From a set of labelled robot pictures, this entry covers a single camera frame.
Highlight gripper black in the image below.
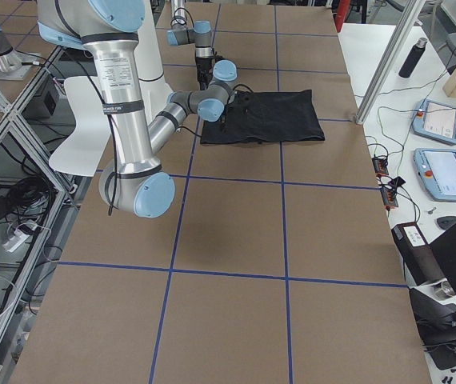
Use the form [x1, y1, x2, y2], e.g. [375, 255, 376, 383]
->
[219, 91, 253, 125]
[195, 55, 223, 90]

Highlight orange terminal strip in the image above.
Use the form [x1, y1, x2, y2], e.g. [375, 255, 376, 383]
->
[372, 156, 398, 212]

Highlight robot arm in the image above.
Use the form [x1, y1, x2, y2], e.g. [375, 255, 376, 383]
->
[38, 1, 237, 218]
[166, 1, 223, 90]

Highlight black graphic t-shirt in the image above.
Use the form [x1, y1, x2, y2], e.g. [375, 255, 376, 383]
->
[201, 90, 325, 145]

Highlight black computer mouse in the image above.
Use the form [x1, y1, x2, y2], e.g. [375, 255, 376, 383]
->
[436, 215, 456, 230]

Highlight upper teach pendant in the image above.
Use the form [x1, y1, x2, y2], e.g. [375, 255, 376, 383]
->
[412, 99, 456, 145]

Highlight black water bottle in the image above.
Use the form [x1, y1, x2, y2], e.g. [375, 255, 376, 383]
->
[398, 38, 428, 78]

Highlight teach pendant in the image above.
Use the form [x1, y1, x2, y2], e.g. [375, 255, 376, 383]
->
[412, 99, 456, 145]
[413, 148, 456, 202]

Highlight lower teach pendant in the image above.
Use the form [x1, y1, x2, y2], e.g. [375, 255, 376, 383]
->
[413, 148, 456, 202]

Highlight white plastic chair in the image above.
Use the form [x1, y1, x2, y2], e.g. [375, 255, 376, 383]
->
[49, 76, 110, 177]

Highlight black box device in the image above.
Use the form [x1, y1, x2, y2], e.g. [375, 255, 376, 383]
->
[391, 222, 445, 285]

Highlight aluminium frame post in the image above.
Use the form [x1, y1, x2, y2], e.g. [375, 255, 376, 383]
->
[354, 0, 426, 125]

